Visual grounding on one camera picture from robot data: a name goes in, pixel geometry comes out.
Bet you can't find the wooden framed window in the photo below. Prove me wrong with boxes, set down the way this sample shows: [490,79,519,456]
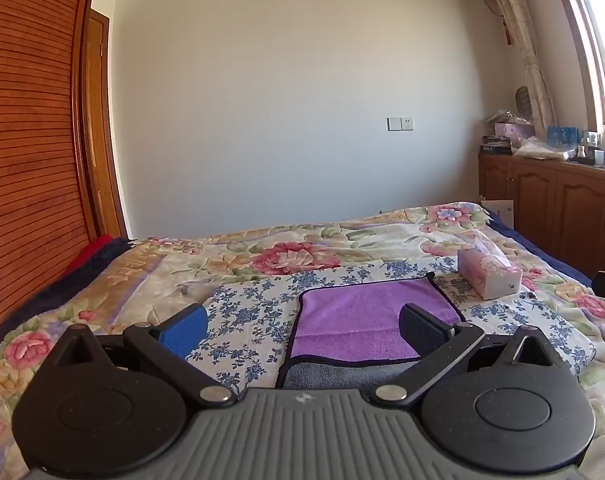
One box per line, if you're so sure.
[545,0,605,133]

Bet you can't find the blue box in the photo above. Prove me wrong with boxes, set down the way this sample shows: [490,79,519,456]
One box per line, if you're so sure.
[547,125,580,146]

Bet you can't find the patterned beige curtain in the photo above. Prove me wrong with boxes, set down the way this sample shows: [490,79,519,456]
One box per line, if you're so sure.
[478,0,559,133]

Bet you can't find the clear plastic bag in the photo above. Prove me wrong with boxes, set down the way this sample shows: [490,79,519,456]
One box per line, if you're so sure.
[512,136,573,161]

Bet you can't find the red cloth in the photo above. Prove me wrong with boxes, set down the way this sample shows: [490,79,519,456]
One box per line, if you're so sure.
[68,234,114,275]

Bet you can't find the blue floral cloth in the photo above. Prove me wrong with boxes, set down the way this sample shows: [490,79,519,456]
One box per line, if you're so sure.
[185,255,597,402]

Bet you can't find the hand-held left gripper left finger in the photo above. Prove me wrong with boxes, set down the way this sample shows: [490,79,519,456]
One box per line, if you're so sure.
[56,304,236,406]

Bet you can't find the pink floral bed blanket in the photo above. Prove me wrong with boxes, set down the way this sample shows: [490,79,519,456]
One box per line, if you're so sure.
[0,202,605,480]

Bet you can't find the pink floral tissue box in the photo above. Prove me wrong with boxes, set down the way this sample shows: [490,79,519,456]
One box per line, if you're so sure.
[457,232,523,301]

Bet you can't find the grey towel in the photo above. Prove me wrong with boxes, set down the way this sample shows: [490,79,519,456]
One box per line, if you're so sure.
[284,357,424,391]

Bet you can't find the slatted wooden wardrobe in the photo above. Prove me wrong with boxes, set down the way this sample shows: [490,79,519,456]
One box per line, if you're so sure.
[0,0,100,345]

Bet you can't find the stack of dark books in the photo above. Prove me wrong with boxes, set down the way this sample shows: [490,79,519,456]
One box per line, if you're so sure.
[479,135,514,155]

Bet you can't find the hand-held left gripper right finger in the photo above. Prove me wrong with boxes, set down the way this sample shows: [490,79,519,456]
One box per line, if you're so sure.
[375,303,554,404]

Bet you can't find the wooden door frame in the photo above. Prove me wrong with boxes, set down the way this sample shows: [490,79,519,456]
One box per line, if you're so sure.
[77,8,129,241]

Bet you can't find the wooden cabinet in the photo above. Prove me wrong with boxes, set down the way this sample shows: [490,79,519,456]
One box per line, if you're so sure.
[478,152,605,281]

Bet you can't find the purple towel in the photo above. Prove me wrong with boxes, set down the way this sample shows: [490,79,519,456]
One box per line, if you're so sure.
[277,272,466,390]

